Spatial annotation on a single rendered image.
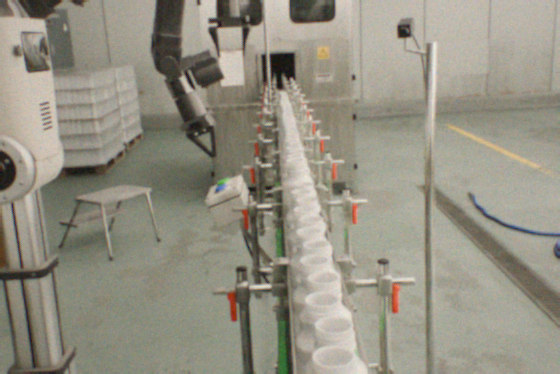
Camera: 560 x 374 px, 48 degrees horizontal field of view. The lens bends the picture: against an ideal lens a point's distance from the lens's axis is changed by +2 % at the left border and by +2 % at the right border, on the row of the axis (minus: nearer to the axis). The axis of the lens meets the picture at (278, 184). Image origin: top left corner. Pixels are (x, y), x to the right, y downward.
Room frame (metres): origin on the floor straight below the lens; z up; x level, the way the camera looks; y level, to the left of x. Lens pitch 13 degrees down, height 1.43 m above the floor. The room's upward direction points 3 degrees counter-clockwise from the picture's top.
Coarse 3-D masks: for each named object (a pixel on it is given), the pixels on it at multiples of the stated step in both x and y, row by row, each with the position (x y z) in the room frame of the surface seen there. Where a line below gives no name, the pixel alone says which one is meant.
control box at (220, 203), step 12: (240, 180) 1.37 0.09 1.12; (216, 192) 1.31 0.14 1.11; (228, 192) 1.29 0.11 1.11; (240, 192) 1.30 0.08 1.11; (216, 204) 1.29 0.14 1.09; (228, 204) 1.29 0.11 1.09; (240, 204) 1.29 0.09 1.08; (216, 216) 1.29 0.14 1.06; (228, 216) 1.29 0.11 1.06; (240, 216) 1.29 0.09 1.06; (264, 252) 1.35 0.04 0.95; (264, 276) 1.40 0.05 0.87
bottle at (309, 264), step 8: (304, 256) 0.72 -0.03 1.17; (312, 256) 0.72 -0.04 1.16; (320, 256) 0.72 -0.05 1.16; (304, 264) 0.69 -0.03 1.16; (312, 264) 0.69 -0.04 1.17; (320, 264) 0.69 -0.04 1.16; (328, 264) 0.70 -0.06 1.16; (304, 272) 0.69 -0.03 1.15; (312, 272) 0.69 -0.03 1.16; (304, 280) 0.69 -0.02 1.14; (304, 288) 0.69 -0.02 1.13; (296, 296) 0.70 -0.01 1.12; (304, 296) 0.69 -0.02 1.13; (296, 304) 0.69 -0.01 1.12; (304, 304) 0.68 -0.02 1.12; (296, 312) 0.69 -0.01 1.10; (296, 320) 0.69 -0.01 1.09; (296, 328) 0.69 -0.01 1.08; (296, 336) 0.69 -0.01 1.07; (296, 352) 0.70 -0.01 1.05
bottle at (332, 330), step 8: (320, 320) 0.54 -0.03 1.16; (328, 320) 0.55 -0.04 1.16; (336, 320) 0.55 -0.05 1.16; (344, 320) 0.54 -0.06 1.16; (320, 328) 0.54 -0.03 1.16; (328, 328) 0.55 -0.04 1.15; (336, 328) 0.55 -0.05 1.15; (344, 328) 0.54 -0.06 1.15; (352, 328) 0.52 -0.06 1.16; (320, 336) 0.52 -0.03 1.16; (328, 336) 0.51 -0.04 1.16; (336, 336) 0.51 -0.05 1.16; (344, 336) 0.52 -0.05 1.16; (352, 336) 0.52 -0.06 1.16; (320, 344) 0.52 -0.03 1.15; (328, 344) 0.51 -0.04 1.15; (336, 344) 0.51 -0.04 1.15; (344, 344) 0.52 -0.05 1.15; (352, 344) 0.52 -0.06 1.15; (360, 360) 0.53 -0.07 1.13; (360, 368) 0.52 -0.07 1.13
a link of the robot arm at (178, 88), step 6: (186, 72) 1.38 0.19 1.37; (192, 72) 1.37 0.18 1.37; (180, 78) 1.36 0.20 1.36; (186, 78) 1.37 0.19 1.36; (168, 84) 1.37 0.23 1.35; (174, 84) 1.36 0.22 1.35; (180, 84) 1.36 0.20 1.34; (186, 84) 1.37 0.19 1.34; (192, 84) 1.38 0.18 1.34; (198, 84) 1.38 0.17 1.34; (174, 90) 1.36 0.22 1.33; (180, 90) 1.36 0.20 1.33; (186, 90) 1.36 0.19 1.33; (192, 90) 1.37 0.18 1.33; (174, 96) 1.37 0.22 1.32; (180, 96) 1.36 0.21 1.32
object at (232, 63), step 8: (240, 48) 5.53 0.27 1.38; (224, 56) 5.52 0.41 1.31; (232, 56) 5.52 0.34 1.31; (240, 56) 5.52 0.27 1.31; (224, 64) 5.52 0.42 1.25; (232, 64) 5.52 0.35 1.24; (240, 64) 5.52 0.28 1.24; (224, 72) 5.52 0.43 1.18; (232, 72) 5.52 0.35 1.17; (240, 72) 5.52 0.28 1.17; (224, 80) 5.52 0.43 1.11; (232, 80) 5.52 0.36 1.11; (240, 80) 5.51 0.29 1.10
